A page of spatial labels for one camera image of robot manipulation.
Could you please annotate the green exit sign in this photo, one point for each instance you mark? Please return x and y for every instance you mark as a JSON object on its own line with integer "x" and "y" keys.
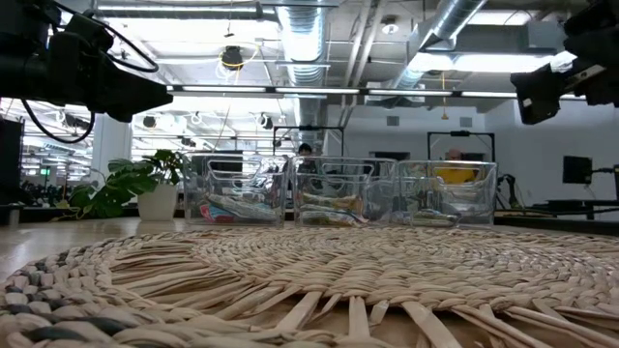
{"x": 45, "y": 171}

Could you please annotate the white silver granola bar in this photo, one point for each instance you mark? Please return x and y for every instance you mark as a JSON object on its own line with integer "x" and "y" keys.
{"x": 333, "y": 218}

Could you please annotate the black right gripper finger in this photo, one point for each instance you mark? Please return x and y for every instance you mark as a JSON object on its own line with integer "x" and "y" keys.
{"x": 537, "y": 94}

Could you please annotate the black desk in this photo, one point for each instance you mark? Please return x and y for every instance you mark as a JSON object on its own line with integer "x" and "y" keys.
{"x": 570, "y": 205}

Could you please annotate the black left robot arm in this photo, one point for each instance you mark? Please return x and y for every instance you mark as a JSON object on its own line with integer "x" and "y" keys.
{"x": 24, "y": 63}

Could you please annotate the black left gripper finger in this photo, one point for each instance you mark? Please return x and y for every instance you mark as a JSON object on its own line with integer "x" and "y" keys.
{"x": 135, "y": 99}

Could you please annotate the black station frame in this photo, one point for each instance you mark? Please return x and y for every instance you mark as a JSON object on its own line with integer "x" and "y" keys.
{"x": 309, "y": 127}
{"x": 459, "y": 133}

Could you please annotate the green plant in white pot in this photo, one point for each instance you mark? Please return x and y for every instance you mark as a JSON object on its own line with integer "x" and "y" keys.
{"x": 155, "y": 203}

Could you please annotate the black overhead camera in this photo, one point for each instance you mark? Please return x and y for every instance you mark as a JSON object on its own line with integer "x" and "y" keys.
{"x": 232, "y": 57}

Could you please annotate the round ceiling sensor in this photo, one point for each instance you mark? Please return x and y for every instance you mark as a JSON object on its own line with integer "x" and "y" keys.
{"x": 390, "y": 26}

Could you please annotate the blue red white granola bar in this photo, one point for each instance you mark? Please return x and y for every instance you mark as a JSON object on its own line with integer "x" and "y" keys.
{"x": 237, "y": 210}

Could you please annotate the long ceiling light strip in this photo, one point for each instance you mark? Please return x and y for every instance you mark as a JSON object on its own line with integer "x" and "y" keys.
{"x": 222, "y": 88}

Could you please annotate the black background robot arm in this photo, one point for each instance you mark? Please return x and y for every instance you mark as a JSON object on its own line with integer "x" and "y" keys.
{"x": 507, "y": 191}

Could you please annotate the round woven straw placemat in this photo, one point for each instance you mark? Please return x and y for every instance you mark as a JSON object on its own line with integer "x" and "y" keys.
{"x": 309, "y": 270}

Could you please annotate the clear plastic bin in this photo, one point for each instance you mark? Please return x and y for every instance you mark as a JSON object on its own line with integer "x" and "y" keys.
{"x": 338, "y": 181}
{"x": 474, "y": 198}
{"x": 232, "y": 179}

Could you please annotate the person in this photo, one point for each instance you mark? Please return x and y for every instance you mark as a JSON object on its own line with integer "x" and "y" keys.
{"x": 304, "y": 150}
{"x": 454, "y": 171}

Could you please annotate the black room partition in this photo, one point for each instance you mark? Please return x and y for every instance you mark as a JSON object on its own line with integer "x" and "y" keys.
{"x": 10, "y": 159}

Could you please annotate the white pillar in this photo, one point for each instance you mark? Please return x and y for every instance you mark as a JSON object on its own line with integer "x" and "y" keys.
{"x": 111, "y": 145}

